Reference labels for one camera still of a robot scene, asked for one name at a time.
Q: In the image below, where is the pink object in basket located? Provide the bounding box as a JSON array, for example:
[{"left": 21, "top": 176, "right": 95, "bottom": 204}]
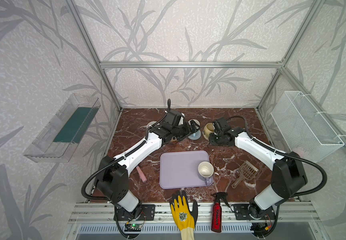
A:
[{"left": 292, "top": 147, "right": 306, "bottom": 158}]

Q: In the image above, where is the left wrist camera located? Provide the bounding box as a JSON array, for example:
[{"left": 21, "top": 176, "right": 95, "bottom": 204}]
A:
[{"left": 178, "top": 113, "right": 185, "bottom": 126}]

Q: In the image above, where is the beige yellow mug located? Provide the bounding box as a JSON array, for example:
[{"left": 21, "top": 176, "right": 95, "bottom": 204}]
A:
[{"left": 202, "top": 123, "right": 214, "bottom": 141}]

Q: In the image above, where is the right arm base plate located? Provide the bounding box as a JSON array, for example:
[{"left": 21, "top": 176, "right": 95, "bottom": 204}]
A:
[{"left": 231, "top": 204, "right": 275, "bottom": 220}]

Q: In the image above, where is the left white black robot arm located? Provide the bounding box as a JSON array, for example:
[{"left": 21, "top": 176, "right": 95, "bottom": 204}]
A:
[{"left": 81, "top": 109, "right": 200, "bottom": 213}]

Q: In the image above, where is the cork flower coaster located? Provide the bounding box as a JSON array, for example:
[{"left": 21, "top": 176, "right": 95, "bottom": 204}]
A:
[{"left": 170, "top": 138, "right": 181, "bottom": 144}]

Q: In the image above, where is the white mug blue handle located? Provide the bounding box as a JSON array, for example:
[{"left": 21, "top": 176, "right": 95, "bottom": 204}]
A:
[{"left": 188, "top": 119, "right": 201, "bottom": 140}]

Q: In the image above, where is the green circuit board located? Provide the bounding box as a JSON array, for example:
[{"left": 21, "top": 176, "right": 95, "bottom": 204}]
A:
[{"left": 125, "top": 223, "right": 143, "bottom": 232}]

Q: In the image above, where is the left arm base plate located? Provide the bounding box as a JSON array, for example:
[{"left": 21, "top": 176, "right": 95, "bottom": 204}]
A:
[{"left": 115, "top": 204, "right": 156, "bottom": 221}]

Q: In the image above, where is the white mug lavender handle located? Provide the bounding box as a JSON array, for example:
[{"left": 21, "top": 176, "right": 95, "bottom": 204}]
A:
[{"left": 198, "top": 162, "right": 214, "bottom": 187}]

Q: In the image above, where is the yellow black work glove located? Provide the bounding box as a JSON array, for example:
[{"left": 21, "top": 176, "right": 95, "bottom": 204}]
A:
[{"left": 170, "top": 190, "right": 198, "bottom": 240}]

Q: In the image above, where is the white speckled mug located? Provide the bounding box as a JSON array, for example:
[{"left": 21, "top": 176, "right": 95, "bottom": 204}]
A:
[{"left": 147, "top": 121, "right": 156, "bottom": 129}]

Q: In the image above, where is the grey round coaster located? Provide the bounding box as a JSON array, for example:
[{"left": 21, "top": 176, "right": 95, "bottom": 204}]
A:
[{"left": 188, "top": 131, "right": 201, "bottom": 141}]

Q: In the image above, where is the red spray bottle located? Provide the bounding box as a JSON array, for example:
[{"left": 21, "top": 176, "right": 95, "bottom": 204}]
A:
[{"left": 211, "top": 192, "right": 230, "bottom": 233}]

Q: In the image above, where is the white wire mesh basket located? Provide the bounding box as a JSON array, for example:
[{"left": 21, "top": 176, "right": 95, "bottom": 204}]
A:
[{"left": 271, "top": 91, "right": 344, "bottom": 163}]

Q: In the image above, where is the clear plastic wall bin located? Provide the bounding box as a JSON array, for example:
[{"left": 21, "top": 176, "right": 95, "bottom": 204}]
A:
[{"left": 24, "top": 94, "right": 101, "bottom": 163}]

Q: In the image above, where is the pink purple spatula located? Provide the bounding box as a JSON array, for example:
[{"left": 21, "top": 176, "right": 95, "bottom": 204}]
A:
[{"left": 136, "top": 166, "right": 147, "bottom": 183}]

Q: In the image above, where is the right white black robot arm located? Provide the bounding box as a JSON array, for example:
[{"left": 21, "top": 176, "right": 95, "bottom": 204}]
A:
[{"left": 209, "top": 116, "right": 327, "bottom": 213}]

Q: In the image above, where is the lavender plastic tray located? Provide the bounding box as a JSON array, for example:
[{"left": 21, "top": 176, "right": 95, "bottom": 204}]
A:
[{"left": 160, "top": 151, "right": 210, "bottom": 190}]

